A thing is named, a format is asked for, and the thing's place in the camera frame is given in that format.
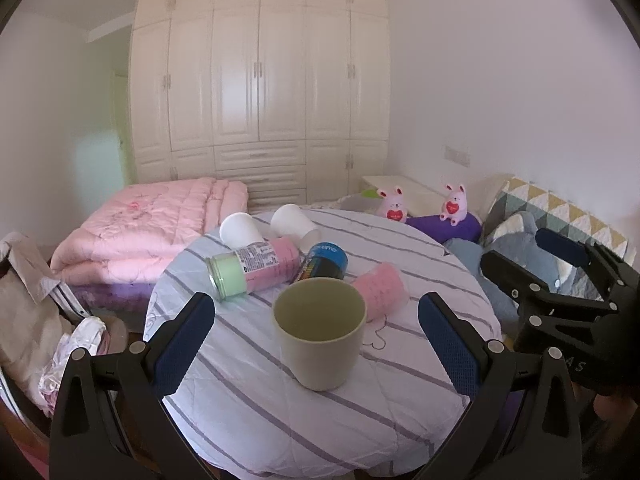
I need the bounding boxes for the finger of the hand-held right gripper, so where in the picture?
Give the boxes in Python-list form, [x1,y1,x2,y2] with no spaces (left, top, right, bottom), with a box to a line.
[535,228,640,311]
[481,251,618,322]

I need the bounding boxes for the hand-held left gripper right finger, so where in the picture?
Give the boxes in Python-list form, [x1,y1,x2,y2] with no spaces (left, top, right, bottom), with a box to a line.
[417,291,584,480]

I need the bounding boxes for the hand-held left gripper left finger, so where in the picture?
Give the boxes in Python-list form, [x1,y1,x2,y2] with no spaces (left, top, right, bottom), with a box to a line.
[48,291,217,480]

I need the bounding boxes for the pink cup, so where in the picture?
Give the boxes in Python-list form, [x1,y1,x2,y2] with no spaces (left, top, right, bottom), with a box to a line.
[350,263,410,323]

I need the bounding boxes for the pale green cup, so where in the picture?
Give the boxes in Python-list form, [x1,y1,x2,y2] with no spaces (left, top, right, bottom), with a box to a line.
[272,276,367,392]

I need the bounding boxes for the white paper cup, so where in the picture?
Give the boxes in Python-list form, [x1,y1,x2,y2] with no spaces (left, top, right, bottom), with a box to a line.
[219,212,264,250]
[270,203,321,256]

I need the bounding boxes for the blue plush toy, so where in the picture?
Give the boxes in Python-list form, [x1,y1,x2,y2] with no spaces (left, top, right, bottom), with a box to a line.
[442,211,608,331]

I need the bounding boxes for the triangle patterned pillow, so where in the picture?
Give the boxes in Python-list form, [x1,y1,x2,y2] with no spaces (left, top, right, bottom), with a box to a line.
[482,177,630,261]

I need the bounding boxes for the purple pillow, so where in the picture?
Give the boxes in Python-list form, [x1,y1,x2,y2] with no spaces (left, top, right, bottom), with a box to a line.
[405,211,483,243]

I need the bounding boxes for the beige headboard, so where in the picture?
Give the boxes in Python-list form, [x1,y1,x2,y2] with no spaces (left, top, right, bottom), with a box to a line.
[475,174,513,226]

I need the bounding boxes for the purple bed sheet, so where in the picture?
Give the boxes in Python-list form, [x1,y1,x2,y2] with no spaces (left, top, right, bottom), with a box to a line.
[70,280,156,326]

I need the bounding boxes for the round table striped cloth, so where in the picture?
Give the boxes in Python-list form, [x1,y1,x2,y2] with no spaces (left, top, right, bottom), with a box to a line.
[143,208,503,478]

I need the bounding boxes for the pink bunny plush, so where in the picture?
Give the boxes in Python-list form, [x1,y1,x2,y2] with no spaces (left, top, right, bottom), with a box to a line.
[376,186,408,224]
[439,178,469,226]

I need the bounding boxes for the white plastic bag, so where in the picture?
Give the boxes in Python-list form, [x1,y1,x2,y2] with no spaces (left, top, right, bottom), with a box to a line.
[37,316,108,411]

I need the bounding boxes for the pink bottle with green cap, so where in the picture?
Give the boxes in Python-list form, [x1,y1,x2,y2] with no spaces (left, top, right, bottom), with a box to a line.
[206,237,302,302]

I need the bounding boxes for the pink quilt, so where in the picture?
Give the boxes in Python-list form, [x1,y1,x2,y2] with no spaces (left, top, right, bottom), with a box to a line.
[51,176,249,286]

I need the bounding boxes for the blue and black can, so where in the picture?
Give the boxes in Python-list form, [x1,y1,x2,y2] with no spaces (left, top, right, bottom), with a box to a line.
[292,242,349,282]

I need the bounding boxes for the white nightstand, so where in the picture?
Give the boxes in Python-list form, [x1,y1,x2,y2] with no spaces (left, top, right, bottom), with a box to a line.
[361,175,443,213]

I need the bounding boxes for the beige bag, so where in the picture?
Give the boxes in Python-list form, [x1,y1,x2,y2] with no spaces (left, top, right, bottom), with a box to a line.
[0,232,88,401]

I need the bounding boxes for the cream wardrobe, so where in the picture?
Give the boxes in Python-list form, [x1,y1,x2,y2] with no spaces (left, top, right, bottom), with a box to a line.
[129,0,392,211]

